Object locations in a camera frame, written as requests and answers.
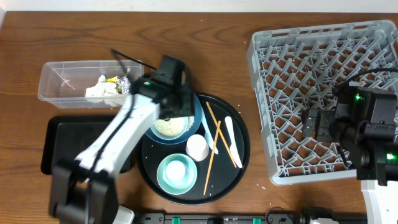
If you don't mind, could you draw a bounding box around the pile of white rice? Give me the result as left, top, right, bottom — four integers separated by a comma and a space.
154, 116, 193, 139

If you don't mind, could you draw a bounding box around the dark blue plate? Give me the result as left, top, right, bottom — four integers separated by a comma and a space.
145, 94, 203, 144

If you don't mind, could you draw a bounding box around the pink cup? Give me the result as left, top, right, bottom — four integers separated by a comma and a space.
185, 134, 209, 162

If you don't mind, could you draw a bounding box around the silver foil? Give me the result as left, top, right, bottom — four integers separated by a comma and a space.
118, 69, 131, 95

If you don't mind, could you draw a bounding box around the yellow snack wrapper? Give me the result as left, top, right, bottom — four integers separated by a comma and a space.
106, 76, 122, 93

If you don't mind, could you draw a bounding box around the white tissue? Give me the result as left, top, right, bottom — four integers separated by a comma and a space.
85, 75, 124, 107

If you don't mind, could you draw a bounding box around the light blue small plate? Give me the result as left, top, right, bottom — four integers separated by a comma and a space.
150, 117, 188, 140

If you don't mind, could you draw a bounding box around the white cup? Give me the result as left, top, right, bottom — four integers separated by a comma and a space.
165, 160, 186, 184

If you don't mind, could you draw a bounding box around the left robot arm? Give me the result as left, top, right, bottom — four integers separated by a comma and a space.
49, 55, 195, 224

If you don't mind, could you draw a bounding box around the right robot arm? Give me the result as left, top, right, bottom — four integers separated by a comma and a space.
302, 84, 397, 223

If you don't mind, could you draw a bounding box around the grey dishwasher rack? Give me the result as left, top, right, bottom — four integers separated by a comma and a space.
246, 20, 397, 185

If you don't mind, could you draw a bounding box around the wooden chopstick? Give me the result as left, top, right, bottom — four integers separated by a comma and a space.
206, 101, 237, 168
203, 121, 221, 195

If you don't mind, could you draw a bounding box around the light blue plastic knife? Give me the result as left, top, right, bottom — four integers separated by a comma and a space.
201, 110, 214, 149

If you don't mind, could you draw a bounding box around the black round tray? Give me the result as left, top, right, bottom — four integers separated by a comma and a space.
137, 94, 250, 205

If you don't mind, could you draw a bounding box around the teal bowl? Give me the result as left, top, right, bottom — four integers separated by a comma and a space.
157, 154, 198, 195

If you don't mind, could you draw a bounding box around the clear plastic bin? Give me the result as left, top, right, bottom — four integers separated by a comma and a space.
37, 59, 146, 110

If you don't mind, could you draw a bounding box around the black rectangular tray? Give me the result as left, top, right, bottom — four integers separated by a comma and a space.
40, 115, 136, 175

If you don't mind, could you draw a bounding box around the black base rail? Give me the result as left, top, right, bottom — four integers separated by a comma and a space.
133, 212, 368, 224

